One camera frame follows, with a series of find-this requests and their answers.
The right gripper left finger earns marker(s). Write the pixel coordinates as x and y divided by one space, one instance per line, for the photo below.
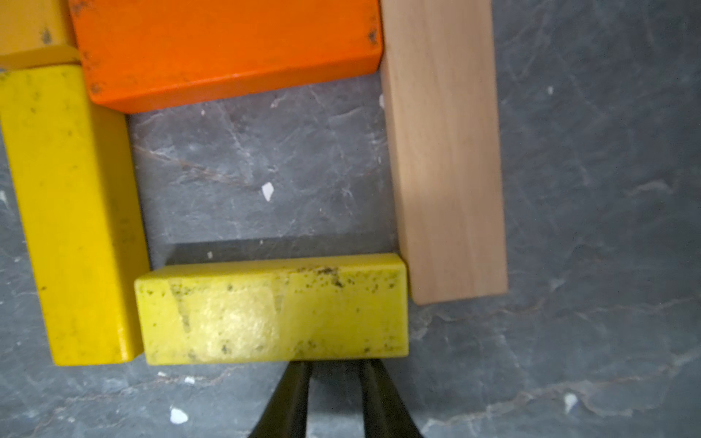
286 415

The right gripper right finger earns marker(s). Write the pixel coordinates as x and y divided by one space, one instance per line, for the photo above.
384 413

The yellow-green block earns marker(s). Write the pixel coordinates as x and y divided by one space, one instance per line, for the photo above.
300 309

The yellow block top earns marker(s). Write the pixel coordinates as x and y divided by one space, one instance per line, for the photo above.
73 175

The tan block top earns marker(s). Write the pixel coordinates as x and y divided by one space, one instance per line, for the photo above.
441 109

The orange block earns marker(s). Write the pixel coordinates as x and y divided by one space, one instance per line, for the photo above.
141 56

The orange-yellow block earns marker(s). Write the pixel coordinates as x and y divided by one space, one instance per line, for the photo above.
36 33

